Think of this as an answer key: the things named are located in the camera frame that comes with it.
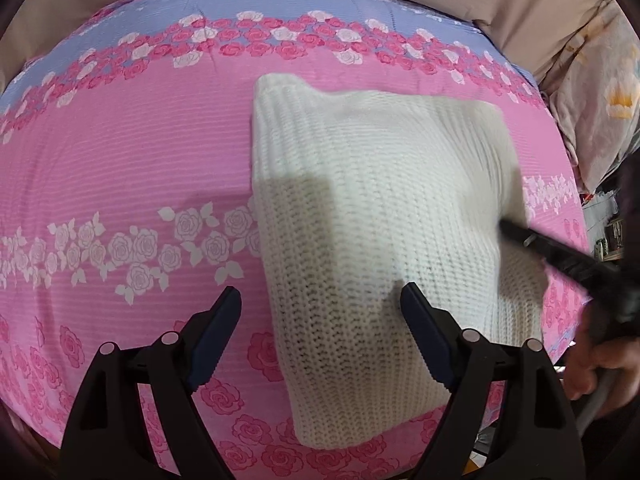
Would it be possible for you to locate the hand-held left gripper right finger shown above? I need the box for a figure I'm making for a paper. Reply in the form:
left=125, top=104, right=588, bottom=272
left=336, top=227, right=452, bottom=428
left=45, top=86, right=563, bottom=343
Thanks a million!
left=400, top=281, right=586, bottom=480

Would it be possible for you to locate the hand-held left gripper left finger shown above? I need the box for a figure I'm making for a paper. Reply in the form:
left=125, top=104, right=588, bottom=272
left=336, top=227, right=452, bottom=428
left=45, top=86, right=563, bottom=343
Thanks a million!
left=60, top=286, right=243, bottom=480

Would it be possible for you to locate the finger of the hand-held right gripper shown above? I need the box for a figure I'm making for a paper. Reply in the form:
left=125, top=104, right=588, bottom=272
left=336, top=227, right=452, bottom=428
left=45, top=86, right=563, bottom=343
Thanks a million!
left=500, top=218, right=621, bottom=302

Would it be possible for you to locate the white red black knit sweater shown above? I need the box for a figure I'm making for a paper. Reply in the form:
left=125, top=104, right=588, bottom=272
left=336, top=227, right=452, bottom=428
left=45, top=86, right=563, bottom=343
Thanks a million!
left=249, top=73, right=551, bottom=451

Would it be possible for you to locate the person's right hand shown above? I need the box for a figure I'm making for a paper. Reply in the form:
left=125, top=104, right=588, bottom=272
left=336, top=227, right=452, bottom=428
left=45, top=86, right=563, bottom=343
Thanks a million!
left=564, top=339, right=640, bottom=417

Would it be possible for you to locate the patterned pillow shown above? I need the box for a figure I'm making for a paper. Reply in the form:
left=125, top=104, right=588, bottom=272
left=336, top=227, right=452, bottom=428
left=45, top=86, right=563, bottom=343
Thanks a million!
left=537, top=0, right=640, bottom=196

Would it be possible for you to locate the pink floral bed sheet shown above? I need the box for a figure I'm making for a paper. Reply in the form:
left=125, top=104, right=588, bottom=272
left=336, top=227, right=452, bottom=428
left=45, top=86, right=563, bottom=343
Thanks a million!
left=0, top=0, right=593, bottom=480

